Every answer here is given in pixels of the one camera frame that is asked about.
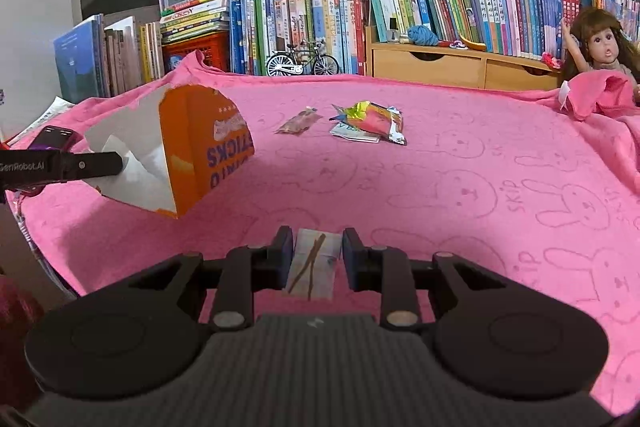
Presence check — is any white blue printed wrapper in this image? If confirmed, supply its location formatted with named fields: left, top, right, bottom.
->
left=329, top=119, right=383, bottom=144

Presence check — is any blue yarn ball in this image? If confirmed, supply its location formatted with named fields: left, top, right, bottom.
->
left=407, top=25, right=442, bottom=48

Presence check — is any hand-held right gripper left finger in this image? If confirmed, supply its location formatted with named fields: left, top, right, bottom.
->
left=127, top=225, right=296, bottom=333

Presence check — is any pink rabbit print blanket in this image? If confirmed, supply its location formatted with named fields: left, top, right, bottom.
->
left=10, top=52, right=640, bottom=418

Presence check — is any brown haired doll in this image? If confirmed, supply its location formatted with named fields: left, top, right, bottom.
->
left=557, top=7, right=640, bottom=108

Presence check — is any row of colourful books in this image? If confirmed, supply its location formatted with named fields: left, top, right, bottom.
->
left=102, top=0, right=640, bottom=102

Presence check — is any miniature toy bicycle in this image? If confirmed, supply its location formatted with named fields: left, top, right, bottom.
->
left=265, top=39, right=341, bottom=78

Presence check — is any yellow curved toy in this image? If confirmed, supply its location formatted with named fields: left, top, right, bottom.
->
left=459, top=34, right=489, bottom=53

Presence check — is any person's red knit sweater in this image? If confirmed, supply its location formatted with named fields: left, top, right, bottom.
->
left=0, top=276, right=47, bottom=414

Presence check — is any large blue book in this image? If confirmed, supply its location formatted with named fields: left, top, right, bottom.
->
left=52, top=14, right=108, bottom=105

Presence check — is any small brown wrapper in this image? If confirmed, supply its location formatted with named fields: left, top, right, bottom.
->
left=273, top=107, right=324, bottom=136

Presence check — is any wooden drawer organizer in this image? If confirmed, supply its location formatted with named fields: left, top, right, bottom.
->
left=365, top=26, right=564, bottom=92

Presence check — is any stack of flat picture books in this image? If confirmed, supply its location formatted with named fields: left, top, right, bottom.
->
left=158, top=0, right=231, bottom=44

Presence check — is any orange yellow snack wrapper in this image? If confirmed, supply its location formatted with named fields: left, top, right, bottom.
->
left=331, top=101, right=407, bottom=146

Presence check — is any stack of papers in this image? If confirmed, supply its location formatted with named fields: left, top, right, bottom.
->
left=9, top=96, right=77, bottom=144

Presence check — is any orange cardboard snack box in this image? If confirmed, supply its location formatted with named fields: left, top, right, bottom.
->
left=84, top=83, right=256, bottom=220

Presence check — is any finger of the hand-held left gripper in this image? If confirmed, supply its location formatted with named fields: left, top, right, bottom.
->
left=65, top=150, right=125, bottom=182

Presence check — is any white wrapper with brown sticks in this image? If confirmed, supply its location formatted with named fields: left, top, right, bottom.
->
left=282, top=228, right=344, bottom=303

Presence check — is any red plastic crate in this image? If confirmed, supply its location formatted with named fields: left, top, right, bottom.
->
left=162, top=32, right=231, bottom=74

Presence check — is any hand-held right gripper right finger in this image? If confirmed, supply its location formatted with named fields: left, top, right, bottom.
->
left=341, top=227, right=507, bottom=334

